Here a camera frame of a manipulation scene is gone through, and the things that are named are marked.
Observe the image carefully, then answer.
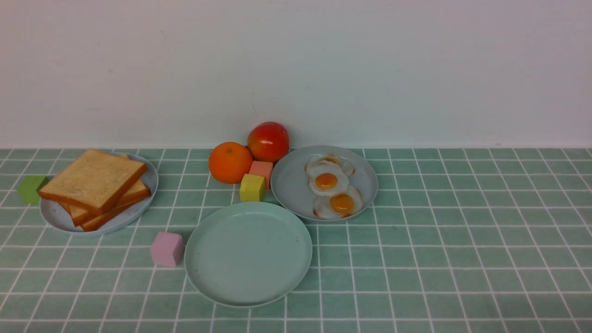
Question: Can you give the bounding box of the light blue bread plate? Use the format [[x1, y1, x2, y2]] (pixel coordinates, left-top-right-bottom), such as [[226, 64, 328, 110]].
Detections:
[[39, 153, 159, 236]]

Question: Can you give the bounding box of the salmon pink cube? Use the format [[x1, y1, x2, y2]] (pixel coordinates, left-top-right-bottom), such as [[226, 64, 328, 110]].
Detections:
[[249, 160, 273, 190]]

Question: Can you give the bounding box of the green cube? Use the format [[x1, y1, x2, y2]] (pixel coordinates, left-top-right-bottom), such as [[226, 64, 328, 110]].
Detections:
[[17, 175, 49, 205]]

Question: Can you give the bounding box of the red tomato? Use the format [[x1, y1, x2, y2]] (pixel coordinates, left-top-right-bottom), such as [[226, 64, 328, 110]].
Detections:
[[247, 122, 290, 164]]

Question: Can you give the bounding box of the grey egg plate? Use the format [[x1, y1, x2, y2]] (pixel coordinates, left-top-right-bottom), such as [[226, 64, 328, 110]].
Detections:
[[271, 145, 378, 222]]

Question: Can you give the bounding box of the fried egg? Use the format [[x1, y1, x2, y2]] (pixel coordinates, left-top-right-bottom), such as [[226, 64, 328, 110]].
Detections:
[[313, 185, 364, 220], [305, 154, 355, 177], [305, 160, 350, 197]]

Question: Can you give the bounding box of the yellow cube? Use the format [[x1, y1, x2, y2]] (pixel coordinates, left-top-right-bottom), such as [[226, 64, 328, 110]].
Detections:
[[240, 173, 266, 202]]

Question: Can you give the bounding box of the green plate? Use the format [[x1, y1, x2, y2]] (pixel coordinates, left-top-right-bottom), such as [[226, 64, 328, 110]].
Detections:
[[184, 202, 313, 308]]

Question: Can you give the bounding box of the toast slice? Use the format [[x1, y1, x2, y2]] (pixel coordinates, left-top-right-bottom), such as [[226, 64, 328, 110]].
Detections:
[[58, 180, 151, 226], [39, 149, 147, 215], [80, 203, 134, 232]]

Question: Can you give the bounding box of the orange fruit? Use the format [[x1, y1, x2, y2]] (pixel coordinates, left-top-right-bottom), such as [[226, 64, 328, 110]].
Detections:
[[209, 142, 253, 184]]

